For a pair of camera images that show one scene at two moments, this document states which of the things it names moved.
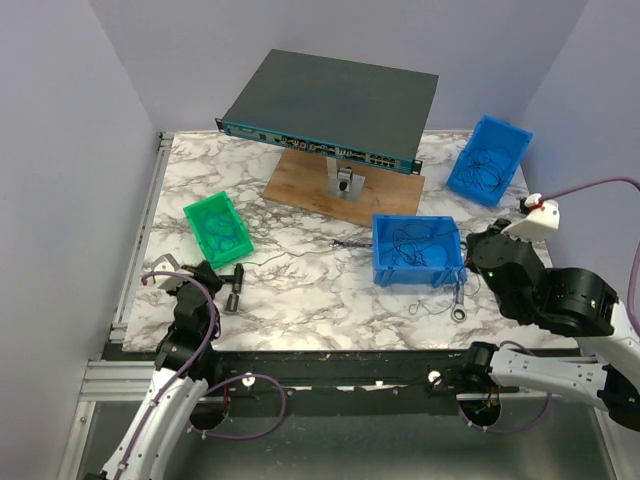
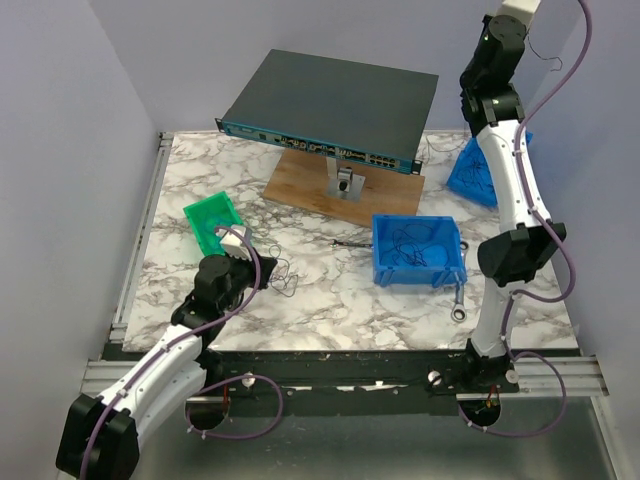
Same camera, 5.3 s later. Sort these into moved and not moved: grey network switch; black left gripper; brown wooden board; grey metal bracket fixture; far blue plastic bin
Moved: black left gripper
Not moved: brown wooden board; grey network switch; far blue plastic bin; grey metal bracket fixture
